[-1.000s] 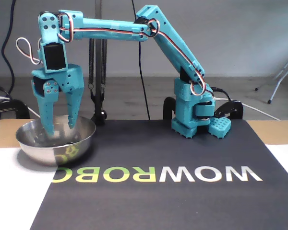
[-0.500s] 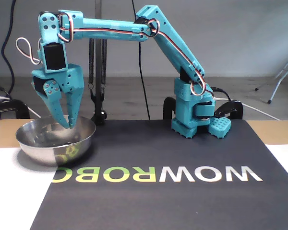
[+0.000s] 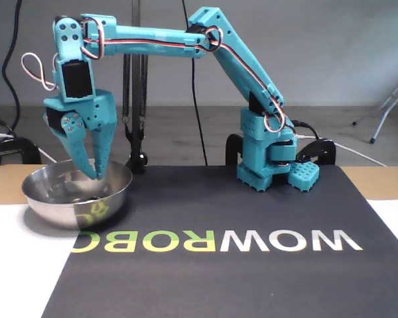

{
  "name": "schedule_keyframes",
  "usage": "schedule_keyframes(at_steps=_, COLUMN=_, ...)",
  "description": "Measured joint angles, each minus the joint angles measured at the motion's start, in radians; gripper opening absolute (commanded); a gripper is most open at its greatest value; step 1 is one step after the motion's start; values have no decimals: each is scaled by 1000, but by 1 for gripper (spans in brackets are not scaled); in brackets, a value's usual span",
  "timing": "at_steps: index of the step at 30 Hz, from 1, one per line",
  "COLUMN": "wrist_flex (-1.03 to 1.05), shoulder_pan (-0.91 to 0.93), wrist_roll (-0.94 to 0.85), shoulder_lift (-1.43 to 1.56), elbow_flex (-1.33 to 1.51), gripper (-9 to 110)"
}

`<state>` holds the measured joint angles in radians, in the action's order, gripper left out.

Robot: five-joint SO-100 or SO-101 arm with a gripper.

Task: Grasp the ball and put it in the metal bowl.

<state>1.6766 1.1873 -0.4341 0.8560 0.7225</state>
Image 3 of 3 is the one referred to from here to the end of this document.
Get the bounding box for black mat with WOWROBO print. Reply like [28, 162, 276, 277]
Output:
[41, 164, 398, 318]

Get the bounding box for short white cable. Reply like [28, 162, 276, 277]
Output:
[36, 147, 59, 164]

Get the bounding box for long white cable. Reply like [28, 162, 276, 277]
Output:
[297, 132, 391, 167]

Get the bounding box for red white black servo wire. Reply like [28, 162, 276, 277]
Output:
[101, 26, 226, 53]
[215, 42, 289, 134]
[80, 18, 108, 62]
[21, 52, 60, 93]

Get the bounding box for large black table clamp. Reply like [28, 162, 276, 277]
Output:
[0, 137, 42, 165]

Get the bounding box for teal gripper with servo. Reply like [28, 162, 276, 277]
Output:
[43, 88, 118, 181]

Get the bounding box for white stand legs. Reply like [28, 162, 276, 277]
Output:
[351, 68, 398, 144]

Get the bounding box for metal bowl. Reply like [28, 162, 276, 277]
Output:
[21, 158, 133, 231]

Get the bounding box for black power cable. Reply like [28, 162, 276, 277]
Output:
[291, 119, 320, 140]

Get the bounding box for thin black hanging cable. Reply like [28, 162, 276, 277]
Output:
[180, 0, 209, 166]

